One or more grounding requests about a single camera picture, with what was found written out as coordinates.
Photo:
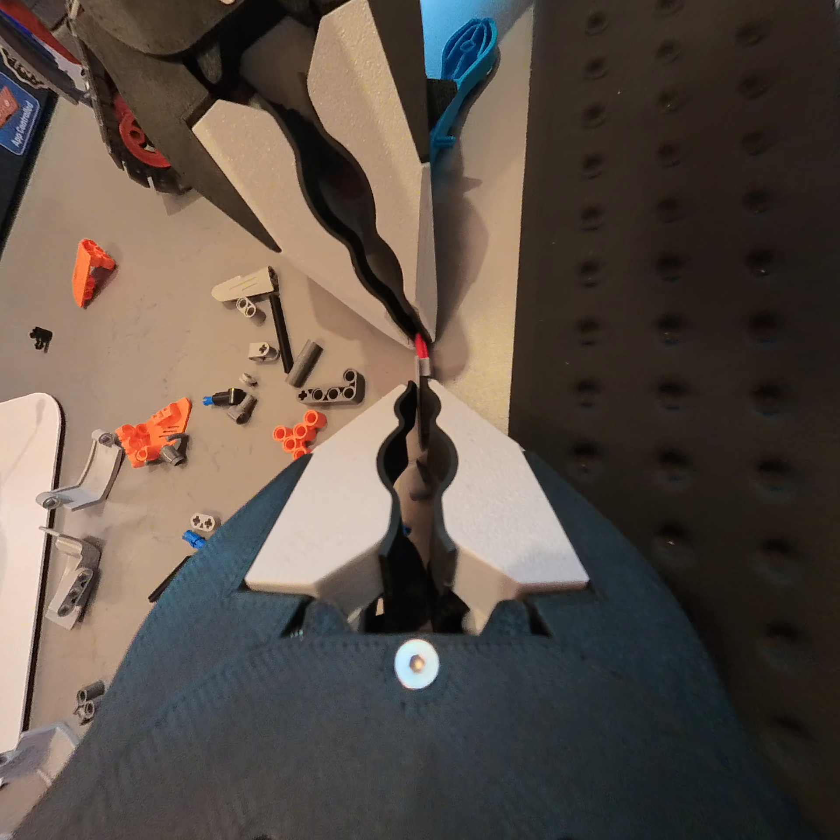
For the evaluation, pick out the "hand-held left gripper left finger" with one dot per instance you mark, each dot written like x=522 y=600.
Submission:
x=328 y=512

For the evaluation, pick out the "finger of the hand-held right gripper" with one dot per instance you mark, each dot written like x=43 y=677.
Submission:
x=374 y=131
x=262 y=184

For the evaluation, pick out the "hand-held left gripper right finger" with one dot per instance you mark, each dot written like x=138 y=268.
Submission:
x=512 y=512

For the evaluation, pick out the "small assembly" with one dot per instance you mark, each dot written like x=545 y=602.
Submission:
x=424 y=367

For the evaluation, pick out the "orange connector cluster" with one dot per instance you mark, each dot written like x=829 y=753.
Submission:
x=298 y=433

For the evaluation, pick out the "grey tracked toy vehicle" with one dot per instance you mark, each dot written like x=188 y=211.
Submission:
x=134 y=134

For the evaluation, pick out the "light grey wing panel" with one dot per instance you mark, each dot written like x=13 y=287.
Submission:
x=246 y=283

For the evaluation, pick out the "teal plastic piece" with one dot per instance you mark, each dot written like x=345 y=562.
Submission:
x=466 y=79

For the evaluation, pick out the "dark grey L-shaped beam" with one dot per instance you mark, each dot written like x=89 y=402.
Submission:
x=331 y=392

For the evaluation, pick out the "light grey two-hole beam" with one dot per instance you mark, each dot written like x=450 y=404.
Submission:
x=205 y=522

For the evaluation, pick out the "light grey two-hole connector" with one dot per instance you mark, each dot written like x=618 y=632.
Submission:
x=249 y=310

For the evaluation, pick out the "grey angled pin connector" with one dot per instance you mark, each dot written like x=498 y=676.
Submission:
x=243 y=410

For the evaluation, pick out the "printed toy box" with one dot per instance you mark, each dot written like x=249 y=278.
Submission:
x=26 y=111

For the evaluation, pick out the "blue pin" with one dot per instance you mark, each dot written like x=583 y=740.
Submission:
x=193 y=539

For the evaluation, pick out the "long black axle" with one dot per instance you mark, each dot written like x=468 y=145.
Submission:
x=282 y=331

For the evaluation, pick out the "black connector with blue pin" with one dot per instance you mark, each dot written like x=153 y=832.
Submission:
x=226 y=396

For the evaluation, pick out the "dark grey angled connector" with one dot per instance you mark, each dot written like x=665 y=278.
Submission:
x=174 y=453

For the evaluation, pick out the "light grey cross connector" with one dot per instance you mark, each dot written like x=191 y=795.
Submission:
x=262 y=351

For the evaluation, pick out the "short black axle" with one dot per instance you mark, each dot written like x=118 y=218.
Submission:
x=170 y=577

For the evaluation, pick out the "black dimpled pad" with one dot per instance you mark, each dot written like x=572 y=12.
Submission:
x=656 y=394

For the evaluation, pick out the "orange flat panel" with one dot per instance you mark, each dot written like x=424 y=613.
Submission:
x=154 y=433

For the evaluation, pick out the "orange curved panel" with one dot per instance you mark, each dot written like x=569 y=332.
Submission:
x=92 y=272

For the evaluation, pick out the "light grey curved panel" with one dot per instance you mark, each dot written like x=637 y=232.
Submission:
x=85 y=479
x=33 y=754

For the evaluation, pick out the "light grey boxy panel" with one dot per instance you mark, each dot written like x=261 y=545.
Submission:
x=72 y=577

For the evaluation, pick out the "small black clip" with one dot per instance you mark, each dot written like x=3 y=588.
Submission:
x=40 y=337

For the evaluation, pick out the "small dark grey connector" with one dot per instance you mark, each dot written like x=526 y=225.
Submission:
x=88 y=699

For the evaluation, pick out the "white book stand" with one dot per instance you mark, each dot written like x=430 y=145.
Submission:
x=26 y=558

